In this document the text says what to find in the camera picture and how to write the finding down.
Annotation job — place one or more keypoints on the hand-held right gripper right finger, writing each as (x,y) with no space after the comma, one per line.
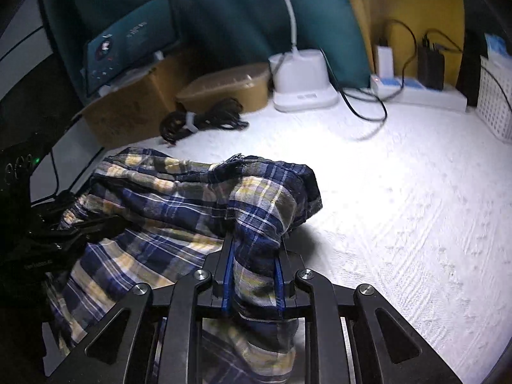
(280,284)

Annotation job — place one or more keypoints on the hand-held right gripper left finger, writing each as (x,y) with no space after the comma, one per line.
(228,272)

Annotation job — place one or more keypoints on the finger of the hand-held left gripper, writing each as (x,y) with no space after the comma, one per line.
(88,230)

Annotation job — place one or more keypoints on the plaid pants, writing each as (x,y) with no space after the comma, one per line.
(160,208)

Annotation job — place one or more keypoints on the black mesh chair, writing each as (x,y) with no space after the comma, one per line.
(24,96)

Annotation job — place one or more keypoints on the cardboard box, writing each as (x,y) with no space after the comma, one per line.
(128,108)

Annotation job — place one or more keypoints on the white quilted table cover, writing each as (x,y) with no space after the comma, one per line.
(400,208)

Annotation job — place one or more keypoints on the brown lidded container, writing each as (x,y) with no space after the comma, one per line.
(228,92)

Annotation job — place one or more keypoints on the tablet with teal screen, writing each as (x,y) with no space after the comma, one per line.
(128,36)

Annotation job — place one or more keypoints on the white desk lamp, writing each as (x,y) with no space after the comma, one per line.
(300,72)

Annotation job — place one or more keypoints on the white power strip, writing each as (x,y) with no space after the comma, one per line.
(424,96)

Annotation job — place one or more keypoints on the white charger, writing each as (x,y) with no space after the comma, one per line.
(384,62)

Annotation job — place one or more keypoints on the teal curtain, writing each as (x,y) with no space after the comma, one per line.
(220,16)

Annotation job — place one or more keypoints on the black charger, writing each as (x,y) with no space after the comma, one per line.
(430,68)

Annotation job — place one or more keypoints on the white plastic basket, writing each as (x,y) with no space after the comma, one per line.
(496,100)

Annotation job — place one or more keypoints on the yellow curtain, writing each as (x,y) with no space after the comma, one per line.
(400,0)

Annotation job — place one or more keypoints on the blue plastic packet bundle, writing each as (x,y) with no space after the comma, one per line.
(498,46)

